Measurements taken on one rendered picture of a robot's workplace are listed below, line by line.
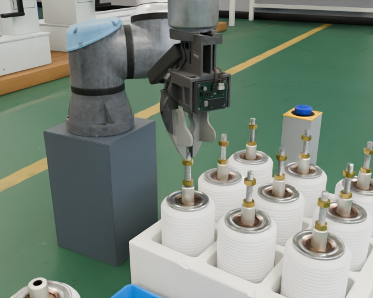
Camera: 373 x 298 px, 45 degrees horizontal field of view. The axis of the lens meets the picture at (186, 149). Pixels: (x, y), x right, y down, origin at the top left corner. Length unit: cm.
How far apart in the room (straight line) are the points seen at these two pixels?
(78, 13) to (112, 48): 224
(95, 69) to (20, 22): 191
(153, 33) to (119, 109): 17
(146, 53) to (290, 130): 38
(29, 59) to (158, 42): 189
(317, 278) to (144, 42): 56
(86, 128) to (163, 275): 35
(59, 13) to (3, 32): 54
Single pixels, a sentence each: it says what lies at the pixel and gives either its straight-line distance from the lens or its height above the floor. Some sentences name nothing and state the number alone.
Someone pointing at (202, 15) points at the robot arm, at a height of 57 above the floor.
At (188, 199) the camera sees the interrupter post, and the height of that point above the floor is 26.
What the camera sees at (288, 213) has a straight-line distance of 81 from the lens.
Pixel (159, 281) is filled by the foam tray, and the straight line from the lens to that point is 82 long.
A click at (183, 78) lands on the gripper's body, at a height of 48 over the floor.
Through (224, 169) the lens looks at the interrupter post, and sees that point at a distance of 87.
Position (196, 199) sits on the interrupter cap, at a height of 25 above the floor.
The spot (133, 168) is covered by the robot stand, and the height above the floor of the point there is 21.
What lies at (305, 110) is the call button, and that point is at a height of 33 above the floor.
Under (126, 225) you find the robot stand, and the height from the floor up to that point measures 9.
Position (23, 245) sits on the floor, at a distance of 120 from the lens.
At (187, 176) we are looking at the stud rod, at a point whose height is 30.
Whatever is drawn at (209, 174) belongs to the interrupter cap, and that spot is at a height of 25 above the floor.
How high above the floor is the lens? 64
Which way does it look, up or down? 22 degrees down
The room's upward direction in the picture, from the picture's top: straight up
